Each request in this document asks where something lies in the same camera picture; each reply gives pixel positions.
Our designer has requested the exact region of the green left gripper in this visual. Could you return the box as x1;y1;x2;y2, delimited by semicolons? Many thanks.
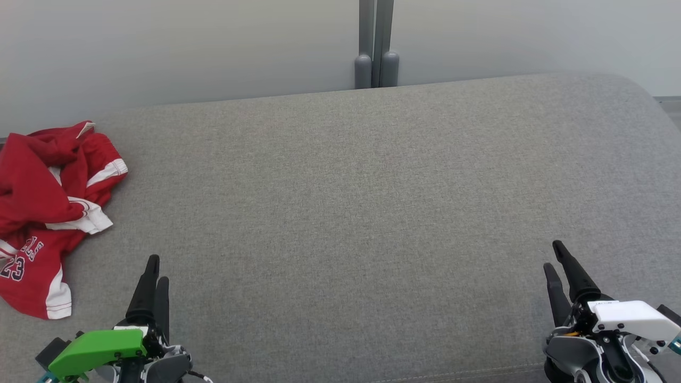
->
47;254;171;380

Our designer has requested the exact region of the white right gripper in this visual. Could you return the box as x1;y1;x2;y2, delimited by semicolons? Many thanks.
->
543;240;681;355

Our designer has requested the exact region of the red jersey shirt large number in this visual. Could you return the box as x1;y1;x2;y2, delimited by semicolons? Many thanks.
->
0;121;129;240

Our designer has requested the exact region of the grey fabric sofa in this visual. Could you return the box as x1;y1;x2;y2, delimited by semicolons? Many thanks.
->
0;72;681;383

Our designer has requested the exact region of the grey double partition post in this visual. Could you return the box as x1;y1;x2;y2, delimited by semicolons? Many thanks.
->
354;0;400;89

